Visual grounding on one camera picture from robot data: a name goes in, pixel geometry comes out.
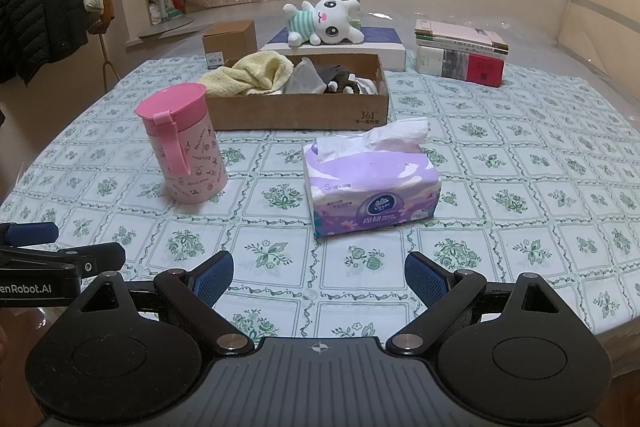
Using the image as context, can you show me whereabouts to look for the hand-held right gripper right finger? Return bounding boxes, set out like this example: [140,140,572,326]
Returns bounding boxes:
[385,251,576,358]

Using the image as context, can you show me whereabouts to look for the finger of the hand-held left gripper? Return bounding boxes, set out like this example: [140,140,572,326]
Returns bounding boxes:
[0,221,59,248]
[0,241,126,278]

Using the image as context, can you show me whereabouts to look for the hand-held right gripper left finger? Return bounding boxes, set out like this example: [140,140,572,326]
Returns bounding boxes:
[65,251,257,358]

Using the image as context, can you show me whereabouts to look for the purple tissue pack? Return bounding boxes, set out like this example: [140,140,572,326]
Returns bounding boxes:
[301,116,442,239]

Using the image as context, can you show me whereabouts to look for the pink lidded cup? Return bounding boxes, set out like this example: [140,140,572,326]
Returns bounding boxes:
[134,81,230,206]

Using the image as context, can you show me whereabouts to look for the yellow towel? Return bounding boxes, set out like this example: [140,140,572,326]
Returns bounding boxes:
[198,50,295,99]

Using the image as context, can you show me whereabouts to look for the translucent plastic bag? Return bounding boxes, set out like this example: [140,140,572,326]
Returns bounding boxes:
[284,56,329,96]

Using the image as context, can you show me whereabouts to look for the dark brown glove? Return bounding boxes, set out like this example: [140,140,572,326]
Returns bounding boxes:
[314,62,352,88]

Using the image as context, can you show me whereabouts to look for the green floral tablecloth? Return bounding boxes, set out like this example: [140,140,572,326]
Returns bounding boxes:
[0,52,640,339]

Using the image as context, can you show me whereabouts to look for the gold clothes rack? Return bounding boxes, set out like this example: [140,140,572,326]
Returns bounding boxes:
[0,0,122,94]

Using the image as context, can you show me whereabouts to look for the flat white and blue box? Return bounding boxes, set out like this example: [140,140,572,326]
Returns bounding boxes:
[258,25,407,72]

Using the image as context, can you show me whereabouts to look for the thin white book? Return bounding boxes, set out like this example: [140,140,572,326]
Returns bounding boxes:
[415,34,510,56]

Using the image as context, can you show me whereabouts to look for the small closed cardboard box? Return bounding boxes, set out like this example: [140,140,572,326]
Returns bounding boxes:
[202,19,259,70]

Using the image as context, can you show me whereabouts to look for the pink book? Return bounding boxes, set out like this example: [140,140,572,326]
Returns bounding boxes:
[415,19,509,48]

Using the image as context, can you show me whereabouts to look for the white rabbit plush toy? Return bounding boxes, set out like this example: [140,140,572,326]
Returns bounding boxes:
[282,0,365,47]

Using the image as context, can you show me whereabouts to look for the plastic-covered headboard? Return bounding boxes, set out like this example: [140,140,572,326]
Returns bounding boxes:
[552,0,640,78]

